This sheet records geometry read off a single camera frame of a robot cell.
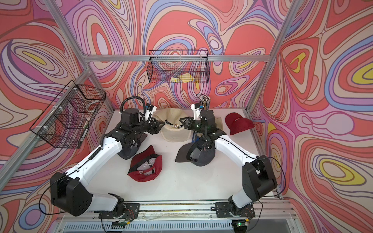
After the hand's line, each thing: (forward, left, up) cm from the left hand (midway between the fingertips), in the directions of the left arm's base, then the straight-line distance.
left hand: (161, 121), depth 78 cm
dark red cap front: (-14, +12, -25) cm, 31 cm away
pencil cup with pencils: (+26, -27, -7) cm, 38 cm away
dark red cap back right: (+18, -51, -23) cm, 58 cm away
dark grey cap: (-6, -19, -25) cm, 32 cm away
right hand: (0, -10, -2) cm, 10 cm away
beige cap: (-3, -6, -6) cm, 9 cm away
